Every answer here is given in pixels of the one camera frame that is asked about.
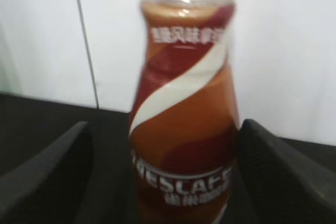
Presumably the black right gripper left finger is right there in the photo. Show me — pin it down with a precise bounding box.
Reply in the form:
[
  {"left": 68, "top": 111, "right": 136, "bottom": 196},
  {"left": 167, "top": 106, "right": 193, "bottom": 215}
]
[{"left": 1, "top": 122, "right": 92, "bottom": 223}]

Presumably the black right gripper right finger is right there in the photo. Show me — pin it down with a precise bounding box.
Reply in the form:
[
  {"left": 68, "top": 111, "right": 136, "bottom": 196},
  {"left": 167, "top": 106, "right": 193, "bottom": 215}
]
[{"left": 237, "top": 119, "right": 335, "bottom": 223}]

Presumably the brown Nescafe coffee bottle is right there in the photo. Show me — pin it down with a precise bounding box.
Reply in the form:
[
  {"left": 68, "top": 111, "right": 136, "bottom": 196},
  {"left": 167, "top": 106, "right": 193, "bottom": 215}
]
[{"left": 129, "top": 0, "right": 239, "bottom": 223}]

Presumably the black table cloth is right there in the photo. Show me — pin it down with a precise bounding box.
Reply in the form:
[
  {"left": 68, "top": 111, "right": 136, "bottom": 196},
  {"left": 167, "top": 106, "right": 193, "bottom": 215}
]
[{"left": 1, "top": 94, "right": 335, "bottom": 223}]

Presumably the thin grey wall cable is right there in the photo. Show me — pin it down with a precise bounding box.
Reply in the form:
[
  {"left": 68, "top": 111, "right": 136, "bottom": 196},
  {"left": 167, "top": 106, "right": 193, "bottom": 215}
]
[{"left": 71, "top": 0, "right": 100, "bottom": 109}]

